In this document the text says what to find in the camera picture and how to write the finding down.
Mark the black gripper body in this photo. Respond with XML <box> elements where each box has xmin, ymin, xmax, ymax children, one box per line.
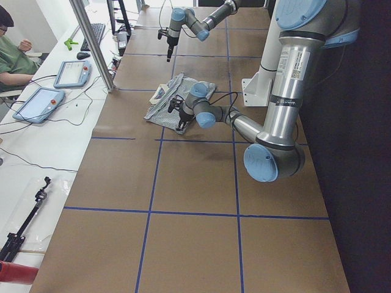
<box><xmin>167</xmin><ymin>29</ymin><xmax>179</xmax><ymax>51</ymax></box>
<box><xmin>179</xmin><ymin>102</ymin><xmax>194</xmax><ymax>124</ymax></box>

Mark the navy white striped polo shirt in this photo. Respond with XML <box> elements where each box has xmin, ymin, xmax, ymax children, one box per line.
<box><xmin>143</xmin><ymin>71</ymin><xmax>218</xmax><ymax>136</ymax></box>

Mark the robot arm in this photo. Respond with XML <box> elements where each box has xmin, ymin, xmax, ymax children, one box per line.
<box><xmin>158</xmin><ymin>1</ymin><xmax>241</xmax><ymax>62</ymax></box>
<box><xmin>169</xmin><ymin>1</ymin><xmax>361</xmax><ymax>182</ymax></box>

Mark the black keyboard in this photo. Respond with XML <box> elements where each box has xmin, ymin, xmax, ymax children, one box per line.
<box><xmin>80</xmin><ymin>23</ymin><xmax>106</xmax><ymax>52</ymax></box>

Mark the black computer mouse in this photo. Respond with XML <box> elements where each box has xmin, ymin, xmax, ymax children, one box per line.
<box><xmin>76</xmin><ymin>51</ymin><xmax>90</xmax><ymax>60</ymax></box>

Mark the brown paper table cover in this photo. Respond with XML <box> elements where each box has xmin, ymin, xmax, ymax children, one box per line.
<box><xmin>31</xmin><ymin>8</ymin><xmax>349</xmax><ymax>292</ymax></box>

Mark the blue teach pendant tablet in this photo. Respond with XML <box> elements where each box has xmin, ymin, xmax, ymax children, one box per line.
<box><xmin>53</xmin><ymin>60</ymin><xmax>92</xmax><ymax>89</ymax></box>

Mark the green plastic tool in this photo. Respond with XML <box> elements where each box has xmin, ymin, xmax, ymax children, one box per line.
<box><xmin>64</xmin><ymin>26</ymin><xmax>80</xmax><ymax>51</ymax></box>

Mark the seated person green shirt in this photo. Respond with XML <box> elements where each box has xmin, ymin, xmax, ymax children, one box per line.
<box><xmin>1</xmin><ymin>6</ymin><xmax>40</xmax><ymax>92</ymax></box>

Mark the black tripod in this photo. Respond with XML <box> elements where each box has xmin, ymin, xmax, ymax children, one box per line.
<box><xmin>1</xmin><ymin>176</ymin><xmax>51</xmax><ymax>262</ymax></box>

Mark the red cylinder object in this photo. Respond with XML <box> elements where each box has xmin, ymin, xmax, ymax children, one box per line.
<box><xmin>0</xmin><ymin>261</ymin><xmax>38</xmax><ymax>285</ymax></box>

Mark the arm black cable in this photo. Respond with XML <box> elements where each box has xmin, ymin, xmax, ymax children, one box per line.
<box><xmin>209</xmin><ymin>91</ymin><xmax>241</xmax><ymax>129</ymax></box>
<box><xmin>158</xmin><ymin>0</ymin><xmax>172</xmax><ymax>31</ymax></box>

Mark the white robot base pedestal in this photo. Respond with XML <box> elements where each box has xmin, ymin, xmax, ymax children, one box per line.
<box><xmin>242</xmin><ymin>0</ymin><xmax>282</xmax><ymax>107</ymax></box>

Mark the black cable on white table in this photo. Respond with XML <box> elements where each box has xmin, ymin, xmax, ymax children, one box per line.
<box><xmin>0</xmin><ymin>76</ymin><xmax>108</xmax><ymax>173</ymax></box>

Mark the aluminium frame post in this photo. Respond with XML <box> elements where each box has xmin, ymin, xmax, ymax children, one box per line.
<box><xmin>70</xmin><ymin>0</ymin><xmax>114</xmax><ymax>93</ymax></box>

